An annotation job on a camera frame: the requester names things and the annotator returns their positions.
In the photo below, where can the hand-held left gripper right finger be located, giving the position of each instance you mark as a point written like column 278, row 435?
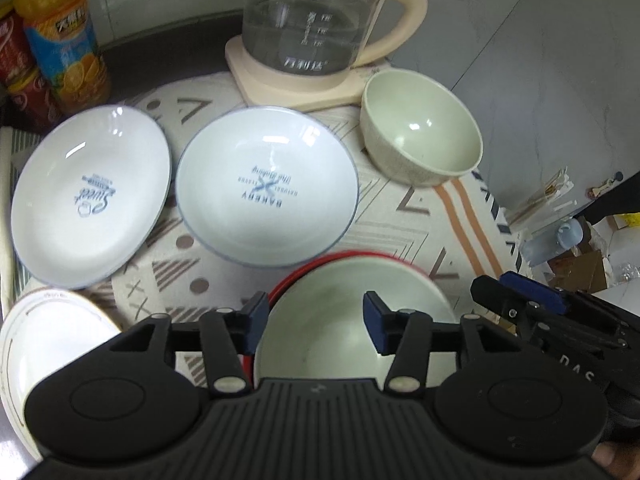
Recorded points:
column 375, row 322

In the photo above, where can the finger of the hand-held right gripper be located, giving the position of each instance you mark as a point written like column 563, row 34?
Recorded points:
column 540, row 296
column 500, row 295

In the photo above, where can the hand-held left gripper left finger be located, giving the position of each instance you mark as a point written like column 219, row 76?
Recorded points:
column 257, row 317

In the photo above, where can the smooth cream bowl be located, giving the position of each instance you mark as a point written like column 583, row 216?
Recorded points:
column 320, row 320

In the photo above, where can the red bowl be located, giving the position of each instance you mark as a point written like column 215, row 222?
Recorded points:
column 320, row 261

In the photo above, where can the white plate with whisk print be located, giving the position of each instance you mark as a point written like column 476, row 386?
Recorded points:
column 265, row 160

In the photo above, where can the white plate with script print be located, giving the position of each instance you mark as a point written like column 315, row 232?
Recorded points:
column 90, row 160

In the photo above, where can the person's right hand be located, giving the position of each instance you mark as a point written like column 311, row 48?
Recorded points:
column 611, row 460

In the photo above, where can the brown cardboard box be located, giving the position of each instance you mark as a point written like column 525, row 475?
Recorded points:
column 575, row 270

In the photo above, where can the light blue cup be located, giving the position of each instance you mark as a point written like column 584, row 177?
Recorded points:
column 571, row 234

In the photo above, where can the white box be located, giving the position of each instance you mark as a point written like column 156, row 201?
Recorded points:
column 622, row 245

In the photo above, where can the cream patterned table mat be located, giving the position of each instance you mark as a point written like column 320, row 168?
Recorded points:
column 400, row 220

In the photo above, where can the speckled cream bowl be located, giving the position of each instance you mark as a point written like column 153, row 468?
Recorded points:
column 420, row 130

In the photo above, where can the white plate with gold rim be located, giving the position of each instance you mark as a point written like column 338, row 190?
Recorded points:
column 45, row 340

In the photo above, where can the green striped white cloth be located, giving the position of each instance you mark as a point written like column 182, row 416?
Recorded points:
column 17, row 155

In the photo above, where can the red soda can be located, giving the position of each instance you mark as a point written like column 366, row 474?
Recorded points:
column 12, row 45
column 32, row 102

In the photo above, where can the orange juice bottle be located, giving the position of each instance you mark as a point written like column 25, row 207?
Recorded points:
column 65, row 55

